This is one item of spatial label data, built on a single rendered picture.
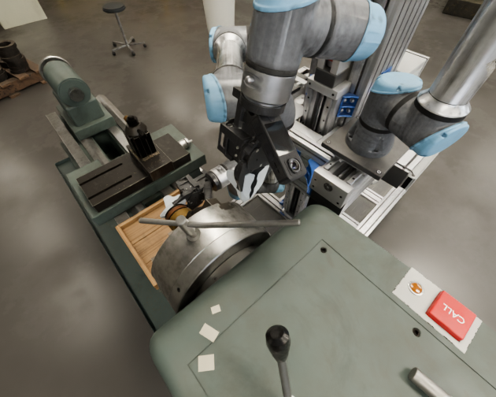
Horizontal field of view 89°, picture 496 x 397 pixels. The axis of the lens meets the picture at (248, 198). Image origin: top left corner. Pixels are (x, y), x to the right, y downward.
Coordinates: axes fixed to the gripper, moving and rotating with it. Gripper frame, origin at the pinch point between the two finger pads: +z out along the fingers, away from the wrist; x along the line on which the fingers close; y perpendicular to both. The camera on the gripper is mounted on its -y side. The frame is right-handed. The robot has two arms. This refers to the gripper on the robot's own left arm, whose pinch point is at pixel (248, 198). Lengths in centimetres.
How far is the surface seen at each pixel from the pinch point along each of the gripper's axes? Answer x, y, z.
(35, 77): -16, 383, 125
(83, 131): 3, 111, 45
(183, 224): 11.7, 5.0, 5.4
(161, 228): 1, 36, 47
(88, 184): 15, 67, 42
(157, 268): 16.5, 8.3, 22.5
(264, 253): 0.2, -8.1, 9.4
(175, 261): 13.6, 4.7, 17.2
